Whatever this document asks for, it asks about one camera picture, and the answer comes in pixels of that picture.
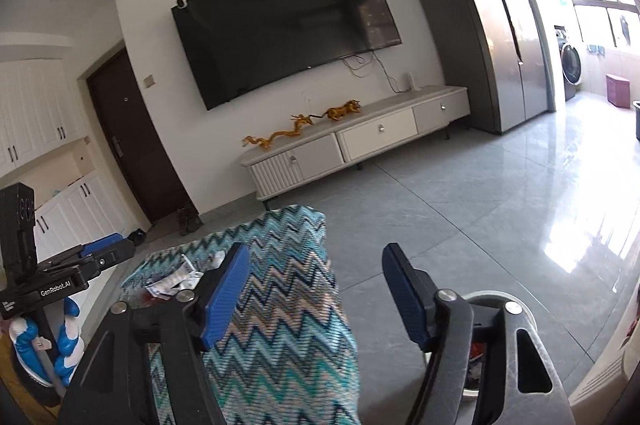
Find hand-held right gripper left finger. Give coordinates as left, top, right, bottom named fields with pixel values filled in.
left=59, top=242, right=251, bottom=425

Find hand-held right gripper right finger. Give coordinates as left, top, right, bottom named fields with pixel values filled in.
left=381, top=242, right=576, bottom=425

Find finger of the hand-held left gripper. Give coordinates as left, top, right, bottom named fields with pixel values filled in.
left=37, top=232, right=137, bottom=277

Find silver red wrapper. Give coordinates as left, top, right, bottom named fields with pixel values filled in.
left=147, top=255, right=202, bottom=301

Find round metal waste bin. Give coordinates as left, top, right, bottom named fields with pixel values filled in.
left=450, top=290, right=538, bottom=406

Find person's left hand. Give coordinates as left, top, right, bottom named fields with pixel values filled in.
left=7, top=295, right=83, bottom=388

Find teal zigzag blanket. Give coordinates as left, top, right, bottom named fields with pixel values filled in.
left=119, top=204, right=362, bottom=425

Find pair of brown boots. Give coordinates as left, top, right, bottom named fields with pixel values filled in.
left=177, top=205, right=203, bottom=236

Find dark brown door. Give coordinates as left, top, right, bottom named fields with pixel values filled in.
left=86, top=46, right=190, bottom=226

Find white built-in cabinet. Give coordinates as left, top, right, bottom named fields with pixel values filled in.
left=0, top=32, right=141, bottom=266

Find white television cabinet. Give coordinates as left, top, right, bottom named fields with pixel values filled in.
left=239, top=85, right=471, bottom=211

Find golden dragon figurine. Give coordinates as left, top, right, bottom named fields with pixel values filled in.
left=242, top=112, right=321, bottom=151

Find golden tiger figurine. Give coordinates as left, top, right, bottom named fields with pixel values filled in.
left=322, top=100, right=362, bottom=122

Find cream upholstered furniture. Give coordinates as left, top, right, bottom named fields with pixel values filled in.
left=567, top=300, right=640, bottom=425

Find grey steel refrigerator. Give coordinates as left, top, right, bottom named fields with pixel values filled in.
left=400, top=0, right=556, bottom=136

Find front-load washing machine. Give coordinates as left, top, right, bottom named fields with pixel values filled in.
left=554, top=25, right=583, bottom=101

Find pink storage box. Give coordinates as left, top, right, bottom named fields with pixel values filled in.
left=605, top=74, right=632, bottom=107

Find dangling television cables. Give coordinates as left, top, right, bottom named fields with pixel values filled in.
left=342, top=50, right=401, bottom=93

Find black wall television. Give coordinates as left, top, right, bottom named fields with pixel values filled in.
left=171, top=0, right=403, bottom=111

